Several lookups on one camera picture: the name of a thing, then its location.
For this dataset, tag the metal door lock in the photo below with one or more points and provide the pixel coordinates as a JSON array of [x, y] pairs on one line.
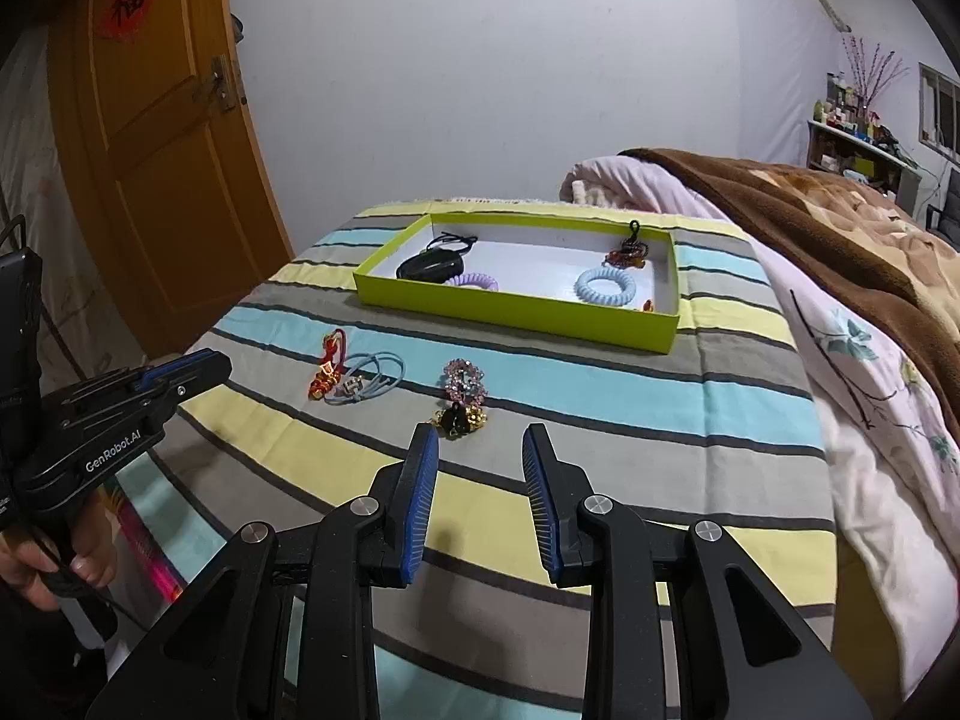
[[221, 82]]

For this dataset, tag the brown plush blanket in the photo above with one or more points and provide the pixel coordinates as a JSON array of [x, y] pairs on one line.
[[825, 217]]

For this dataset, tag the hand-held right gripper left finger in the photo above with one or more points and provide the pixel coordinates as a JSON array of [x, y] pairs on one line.
[[420, 514]]

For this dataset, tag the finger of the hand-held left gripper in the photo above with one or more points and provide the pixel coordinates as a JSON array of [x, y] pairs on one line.
[[199, 382], [176, 367]]

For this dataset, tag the white shelf unit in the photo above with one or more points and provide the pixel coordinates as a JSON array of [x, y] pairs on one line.
[[855, 157]]

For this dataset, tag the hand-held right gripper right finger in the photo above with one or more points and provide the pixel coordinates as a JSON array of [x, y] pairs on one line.
[[540, 514]]

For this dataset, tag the lime green cardboard box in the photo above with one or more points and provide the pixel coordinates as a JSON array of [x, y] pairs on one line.
[[525, 322]]

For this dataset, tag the black chair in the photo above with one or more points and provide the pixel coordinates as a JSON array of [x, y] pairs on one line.
[[949, 206]]

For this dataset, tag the barred window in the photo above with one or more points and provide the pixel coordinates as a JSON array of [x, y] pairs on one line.
[[941, 112]]

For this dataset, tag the person's left hand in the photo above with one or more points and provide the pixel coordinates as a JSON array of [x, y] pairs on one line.
[[90, 562]]

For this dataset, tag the wooden door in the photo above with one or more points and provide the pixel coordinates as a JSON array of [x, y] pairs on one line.
[[172, 202]]

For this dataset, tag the striped bed sheet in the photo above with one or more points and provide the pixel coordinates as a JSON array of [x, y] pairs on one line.
[[600, 420]]

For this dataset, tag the black smart band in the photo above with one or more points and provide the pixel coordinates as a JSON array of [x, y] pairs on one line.
[[427, 266]]

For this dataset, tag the row of bottles and jars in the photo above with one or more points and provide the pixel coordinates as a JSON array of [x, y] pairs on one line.
[[847, 109]]

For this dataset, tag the decorative blossom branches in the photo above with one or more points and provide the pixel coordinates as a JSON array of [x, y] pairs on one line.
[[874, 75]]

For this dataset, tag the pink floral quilt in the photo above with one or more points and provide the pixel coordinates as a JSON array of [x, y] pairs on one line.
[[862, 427]]

